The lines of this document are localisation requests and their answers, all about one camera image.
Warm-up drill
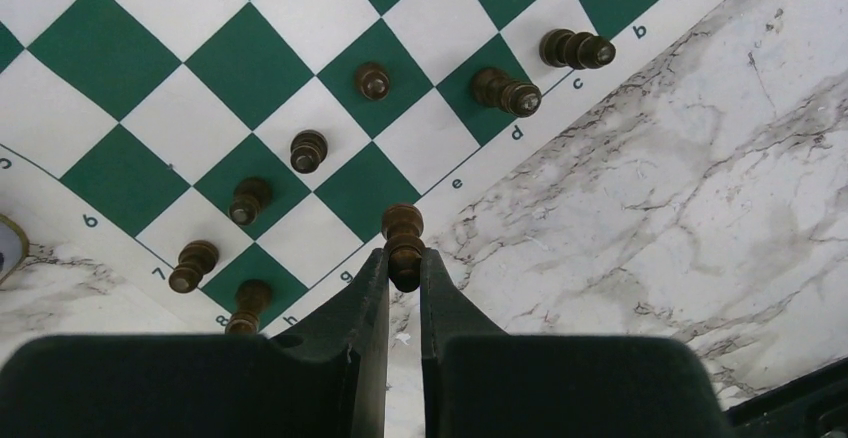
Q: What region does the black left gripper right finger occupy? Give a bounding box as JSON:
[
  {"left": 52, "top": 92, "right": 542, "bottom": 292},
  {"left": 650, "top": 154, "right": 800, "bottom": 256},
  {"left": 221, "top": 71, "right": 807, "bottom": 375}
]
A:
[{"left": 420, "top": 249, "right": 732, "bottom": 437}]

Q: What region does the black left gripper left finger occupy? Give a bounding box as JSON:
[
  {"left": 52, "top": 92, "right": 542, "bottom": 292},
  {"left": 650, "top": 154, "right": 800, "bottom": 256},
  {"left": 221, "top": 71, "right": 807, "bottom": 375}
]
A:
[{"left": 1, "top": 250, "right": 389, "bottom": 437}]

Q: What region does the dark brown rook corner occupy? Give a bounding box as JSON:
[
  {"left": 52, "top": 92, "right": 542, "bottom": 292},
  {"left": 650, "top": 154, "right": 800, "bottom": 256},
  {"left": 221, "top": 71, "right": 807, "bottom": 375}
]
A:
[{"left": 224, "top": 279, "right": 273, "bottom": 335}]

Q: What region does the dark brown pawn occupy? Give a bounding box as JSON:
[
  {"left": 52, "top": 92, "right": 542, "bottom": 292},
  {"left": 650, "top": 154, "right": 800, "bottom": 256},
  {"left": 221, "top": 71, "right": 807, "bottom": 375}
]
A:
[
  {"left": 354, "top": 62, "right": 391, "bottom": 101},
  {"left": 168, "top": 240, "right": 219, "bottom": 294},
  {"left": 290, "top": 130, "right": 328, "bottom": 174}
]

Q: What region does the dark brown knight piece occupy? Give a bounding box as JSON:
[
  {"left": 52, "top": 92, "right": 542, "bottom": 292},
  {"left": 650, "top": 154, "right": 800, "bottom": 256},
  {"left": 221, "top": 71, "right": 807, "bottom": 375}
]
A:
[{"left": 228, "top": 177, "right": 273, "bottom": 227}]

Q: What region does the dark brown bishop piece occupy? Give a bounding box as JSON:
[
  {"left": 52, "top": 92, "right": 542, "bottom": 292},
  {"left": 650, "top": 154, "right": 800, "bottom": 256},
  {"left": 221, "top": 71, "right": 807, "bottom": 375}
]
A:
[{"left": 539, "top": 29, "right": 617, "bottom": 70}]

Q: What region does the green white chess board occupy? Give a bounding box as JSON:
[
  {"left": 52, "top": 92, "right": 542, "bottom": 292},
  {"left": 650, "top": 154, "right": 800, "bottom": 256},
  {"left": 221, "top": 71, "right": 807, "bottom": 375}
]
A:
[{"left": 1, "top": 0, "right": 723, "bottom": 332}]

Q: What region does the gold tin with dark pieces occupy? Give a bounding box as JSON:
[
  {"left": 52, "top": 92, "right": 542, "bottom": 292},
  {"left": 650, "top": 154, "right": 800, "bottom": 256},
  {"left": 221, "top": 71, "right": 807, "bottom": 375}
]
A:
[{"left": 1, "top": 215, "right": 29, "bottom": 282}]

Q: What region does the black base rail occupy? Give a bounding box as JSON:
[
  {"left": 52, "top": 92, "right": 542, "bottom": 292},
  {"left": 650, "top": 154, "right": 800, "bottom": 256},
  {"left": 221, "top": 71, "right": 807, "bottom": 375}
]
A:
[{"left": 725, "top": 358, "right": 847, "bottom": 438}]

